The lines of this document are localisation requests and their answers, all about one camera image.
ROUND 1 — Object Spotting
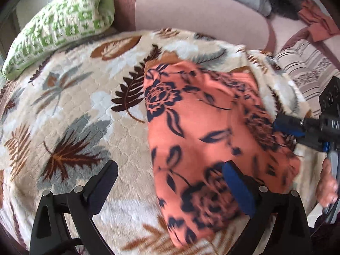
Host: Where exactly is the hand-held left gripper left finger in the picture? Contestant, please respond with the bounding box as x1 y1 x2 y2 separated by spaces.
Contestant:
29 160 119 255

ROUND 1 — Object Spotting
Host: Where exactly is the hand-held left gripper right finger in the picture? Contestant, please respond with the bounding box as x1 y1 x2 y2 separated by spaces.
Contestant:
222 160 311 255

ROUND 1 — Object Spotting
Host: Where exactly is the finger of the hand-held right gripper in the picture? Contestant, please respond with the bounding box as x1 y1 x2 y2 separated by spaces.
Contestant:
273 123 330 152
276 112 322 128

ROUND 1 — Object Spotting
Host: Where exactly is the orange floral garment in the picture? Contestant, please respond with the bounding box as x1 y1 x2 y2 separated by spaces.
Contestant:
143 61 302 249

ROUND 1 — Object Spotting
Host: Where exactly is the person's right hand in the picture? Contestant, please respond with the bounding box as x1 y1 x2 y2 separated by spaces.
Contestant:
316 159 339 208

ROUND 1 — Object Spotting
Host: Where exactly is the beige striped pillow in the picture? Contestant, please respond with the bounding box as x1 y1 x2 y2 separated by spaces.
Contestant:
275 39 340 117

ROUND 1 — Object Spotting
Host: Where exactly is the beige leaf print blanket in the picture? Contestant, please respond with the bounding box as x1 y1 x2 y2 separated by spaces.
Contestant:
0 28 322 255

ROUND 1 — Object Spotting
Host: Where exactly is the rust red cloth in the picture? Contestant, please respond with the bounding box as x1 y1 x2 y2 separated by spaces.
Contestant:
297 0 340 41

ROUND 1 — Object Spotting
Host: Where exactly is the dark fluffy cloth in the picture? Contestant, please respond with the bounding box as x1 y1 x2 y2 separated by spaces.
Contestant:
266 0 309 20

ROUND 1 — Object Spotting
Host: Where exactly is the green white patterned pillow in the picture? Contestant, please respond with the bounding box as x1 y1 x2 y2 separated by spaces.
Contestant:
2 0 123 81

